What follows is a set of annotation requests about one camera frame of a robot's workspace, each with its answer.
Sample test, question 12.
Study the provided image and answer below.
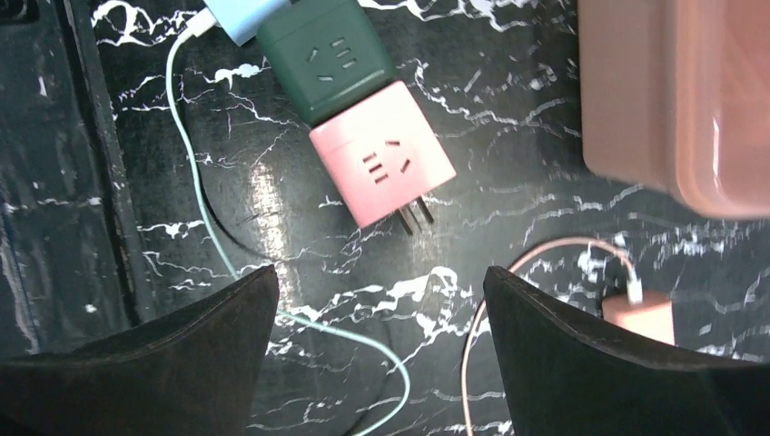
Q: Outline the pink plastic storage box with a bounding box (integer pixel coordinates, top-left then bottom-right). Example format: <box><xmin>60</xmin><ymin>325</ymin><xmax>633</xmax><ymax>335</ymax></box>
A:
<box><xmin>577</xmin><ymin>1</ymin><xmax>769</xmax><ymax>220</ymax></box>

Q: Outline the pink usb charger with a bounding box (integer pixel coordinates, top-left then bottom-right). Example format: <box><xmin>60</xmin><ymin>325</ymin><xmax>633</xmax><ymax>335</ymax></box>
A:
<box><xmin>601</xmin><ymin>291</ymin><xmax>676</xmax><ymax>345</ymax></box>

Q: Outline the pink cube socket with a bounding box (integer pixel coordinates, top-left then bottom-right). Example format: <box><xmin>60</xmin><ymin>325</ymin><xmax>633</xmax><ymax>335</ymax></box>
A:
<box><xmin>309</xmin><ymin>81</ymin><xmax>457</xmax><ymax>228</ymax></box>

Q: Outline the thin mint cable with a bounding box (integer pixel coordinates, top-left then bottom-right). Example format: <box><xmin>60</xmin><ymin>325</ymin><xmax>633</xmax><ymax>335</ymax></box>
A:
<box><xmin>163</xmin><ymin>12</ymin><xmax>412</xmax><ymax>436</ymax></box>

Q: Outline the dark green cube socket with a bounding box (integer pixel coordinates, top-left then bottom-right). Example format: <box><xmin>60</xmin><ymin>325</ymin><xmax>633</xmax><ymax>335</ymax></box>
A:
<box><xmin>257</xmin><ymin>0</ymin><xmax>397</xmax><ymax>127</ymax></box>

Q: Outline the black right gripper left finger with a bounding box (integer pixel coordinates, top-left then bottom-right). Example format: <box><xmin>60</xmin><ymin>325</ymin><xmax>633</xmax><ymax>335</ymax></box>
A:
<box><xmin>1</xmin><ymin>266</ymin><xmax>280</xmax><ymax>435</ymax></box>

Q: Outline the thin pink cable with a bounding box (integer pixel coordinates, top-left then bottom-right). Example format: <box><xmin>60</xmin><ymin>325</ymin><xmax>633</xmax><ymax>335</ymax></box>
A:
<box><xmin>459</xmin><ymin>236</ymin><xmax>645</xmax><ymax>436</ymax></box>

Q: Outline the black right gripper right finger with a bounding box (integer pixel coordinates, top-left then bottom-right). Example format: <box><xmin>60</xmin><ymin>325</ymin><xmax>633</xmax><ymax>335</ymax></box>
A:
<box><xmin>483</xmin><ymin>266</ymin><xmax>769</xmax><ymax>435</ymax></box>

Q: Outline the light blue plug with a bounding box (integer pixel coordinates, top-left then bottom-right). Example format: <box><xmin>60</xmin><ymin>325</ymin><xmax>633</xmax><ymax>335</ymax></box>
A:
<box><xmin>204</xmin><ymin>0</ymin><xmax>291</xmax><ymax>46</ymax></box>

